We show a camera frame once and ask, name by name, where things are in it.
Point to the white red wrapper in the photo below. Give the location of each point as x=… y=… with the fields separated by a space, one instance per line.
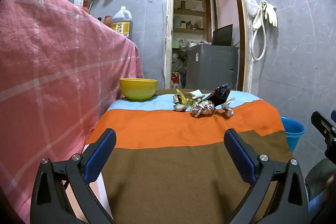
x=202 y=108

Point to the grey washing machine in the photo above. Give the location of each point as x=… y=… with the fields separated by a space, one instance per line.
x=210 y=66

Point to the dark blue snack bag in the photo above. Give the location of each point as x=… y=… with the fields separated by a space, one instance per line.
x=219 y=94

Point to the wooden door frame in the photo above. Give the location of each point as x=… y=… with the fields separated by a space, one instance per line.
x=168 y=29

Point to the twisted white wrapper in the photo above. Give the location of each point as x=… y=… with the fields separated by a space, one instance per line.
x=227 y=108

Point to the cream rubber gloves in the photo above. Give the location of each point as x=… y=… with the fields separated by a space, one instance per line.
x=271 y=12

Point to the wooden wall shelf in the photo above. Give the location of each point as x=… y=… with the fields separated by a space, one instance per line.
x=191 y=12

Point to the pink plaid cloth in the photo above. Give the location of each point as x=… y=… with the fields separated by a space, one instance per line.
x=52 y=56

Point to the striped orange brown blanket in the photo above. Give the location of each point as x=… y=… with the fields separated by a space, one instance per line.
x=170 y=129

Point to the red cap sauce bottle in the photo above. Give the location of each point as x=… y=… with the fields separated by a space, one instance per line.
x=107 y=21

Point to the yellow snack wrapper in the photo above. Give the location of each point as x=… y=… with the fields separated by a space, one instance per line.
x=187 y=102

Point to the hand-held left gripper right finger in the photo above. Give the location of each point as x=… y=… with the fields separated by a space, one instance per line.
x=240 y=158

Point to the person's right hand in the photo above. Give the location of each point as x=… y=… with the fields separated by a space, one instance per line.
x=332 y=187

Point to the black monitor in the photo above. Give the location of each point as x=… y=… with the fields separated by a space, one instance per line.
x=222 y=35

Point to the person's dark clothing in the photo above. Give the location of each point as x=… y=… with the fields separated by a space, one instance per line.
x=316 y=174

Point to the white paper scrap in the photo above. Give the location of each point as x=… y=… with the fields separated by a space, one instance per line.
x=197 y=94

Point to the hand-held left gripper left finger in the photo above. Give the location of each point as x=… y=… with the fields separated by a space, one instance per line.
x=101 y=155

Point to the yellow bowl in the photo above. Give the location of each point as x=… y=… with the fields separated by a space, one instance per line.
x=137 y=90

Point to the large cooking oil bottle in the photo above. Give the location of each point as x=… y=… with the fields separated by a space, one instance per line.
x=122 y=19

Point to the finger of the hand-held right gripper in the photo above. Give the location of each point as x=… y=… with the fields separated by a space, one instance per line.
x=324 y=127

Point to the green box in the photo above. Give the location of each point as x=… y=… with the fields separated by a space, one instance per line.
x=175 y=44

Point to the blue plastic bucket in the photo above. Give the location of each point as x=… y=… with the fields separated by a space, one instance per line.
x=292 y=134

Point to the small silver wrapper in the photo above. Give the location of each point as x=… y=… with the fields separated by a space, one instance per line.
x=179 y=107

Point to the red white plastic bag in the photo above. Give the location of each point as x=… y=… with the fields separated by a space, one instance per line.
x=175 y=81

